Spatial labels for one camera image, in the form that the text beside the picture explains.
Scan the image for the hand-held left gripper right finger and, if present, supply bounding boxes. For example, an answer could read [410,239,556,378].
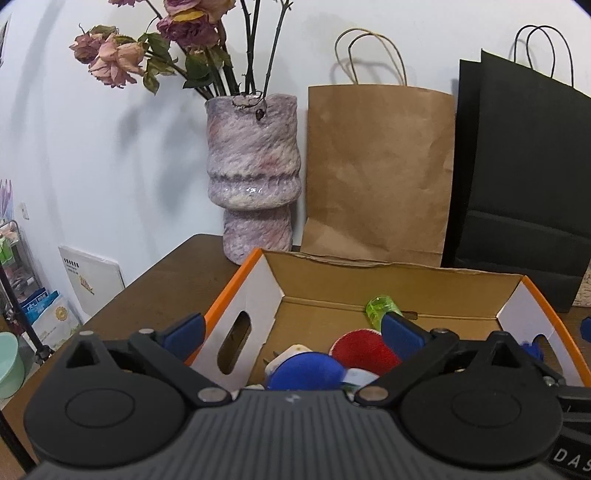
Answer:
[353,312,536,409]

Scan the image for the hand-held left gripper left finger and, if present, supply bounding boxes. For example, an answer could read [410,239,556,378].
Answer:
[58,312,232,408]

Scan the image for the green spray bottle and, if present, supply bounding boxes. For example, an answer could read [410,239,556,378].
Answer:
[365,295,405,331]

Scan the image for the red and white lint brush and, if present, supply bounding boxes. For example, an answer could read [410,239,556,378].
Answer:
[329,328,403,377]

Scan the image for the red cardboard box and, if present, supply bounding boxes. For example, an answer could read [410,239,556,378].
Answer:
[185,247,591,394]

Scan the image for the clear food container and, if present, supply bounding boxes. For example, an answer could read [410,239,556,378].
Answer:
[573,262,591,308]

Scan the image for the white flat board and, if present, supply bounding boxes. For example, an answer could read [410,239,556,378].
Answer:
[58,245,126,319]

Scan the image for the blue and white packages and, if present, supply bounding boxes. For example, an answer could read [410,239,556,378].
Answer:
[22,290,82,352]

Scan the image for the black paper bag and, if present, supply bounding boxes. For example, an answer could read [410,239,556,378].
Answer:
[440,25,591,314]

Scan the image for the brown paper bag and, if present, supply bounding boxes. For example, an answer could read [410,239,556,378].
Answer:
[300,28,456,268]

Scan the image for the black light stand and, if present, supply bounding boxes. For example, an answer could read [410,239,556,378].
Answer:
[0,262,52,472]

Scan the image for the purple marbled ceramic vase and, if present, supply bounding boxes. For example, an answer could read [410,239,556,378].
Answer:
[204,93,302,267]

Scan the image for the green plastic bucket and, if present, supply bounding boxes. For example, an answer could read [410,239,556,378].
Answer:
[0,333,27,400]

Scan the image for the dried pink roses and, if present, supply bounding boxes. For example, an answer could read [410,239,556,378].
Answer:
[69,0,294,100]

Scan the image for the wire storage rack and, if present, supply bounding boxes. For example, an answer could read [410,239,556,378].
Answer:
[0,220,38,315]

